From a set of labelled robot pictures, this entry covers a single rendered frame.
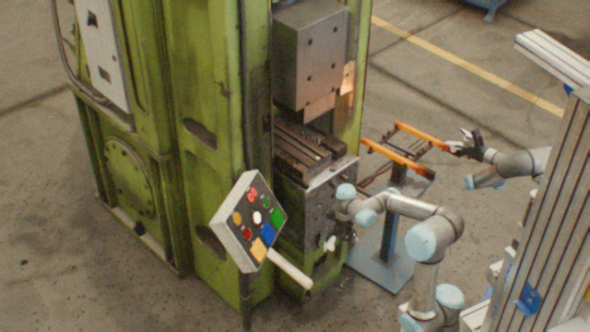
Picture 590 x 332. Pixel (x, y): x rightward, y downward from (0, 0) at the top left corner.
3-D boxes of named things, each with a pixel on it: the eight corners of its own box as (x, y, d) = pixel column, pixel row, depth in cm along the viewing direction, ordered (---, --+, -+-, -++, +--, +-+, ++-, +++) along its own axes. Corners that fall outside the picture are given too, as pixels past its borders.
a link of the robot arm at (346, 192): (346, 198, 259) (332, 186, 264) (344, 219, 266) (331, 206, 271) (360, 191, 262) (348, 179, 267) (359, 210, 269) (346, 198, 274)
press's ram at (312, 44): (355, 78, 309) (361, 0, 283) (296, 112, 288) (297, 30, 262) (293, 44, 331) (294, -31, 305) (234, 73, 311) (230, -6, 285)
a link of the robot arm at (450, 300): (466, 316, 262) (472, 295, 253) (442, 333, 256) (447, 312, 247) (444, 296, 269) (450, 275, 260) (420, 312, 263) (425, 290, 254)
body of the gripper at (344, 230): (340, 246, 276) (342, 226, 268) (330, 232, 282) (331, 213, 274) (356, 240, 279) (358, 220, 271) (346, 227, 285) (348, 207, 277)
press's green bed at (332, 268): (347, 274, 395) (352, 219, 365) (302, 309, 376) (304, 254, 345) (283, 225, 425) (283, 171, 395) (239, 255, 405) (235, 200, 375)
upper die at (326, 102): (335, 106, 308) (336, 89, 302) (303, 124, 297) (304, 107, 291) (273, 70, 330) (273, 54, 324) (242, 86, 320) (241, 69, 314)
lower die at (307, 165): (331, 164, 331) (332, 151, 326) (302, 183, 320) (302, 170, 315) (274, 126, 354) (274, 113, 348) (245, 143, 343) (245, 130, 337)
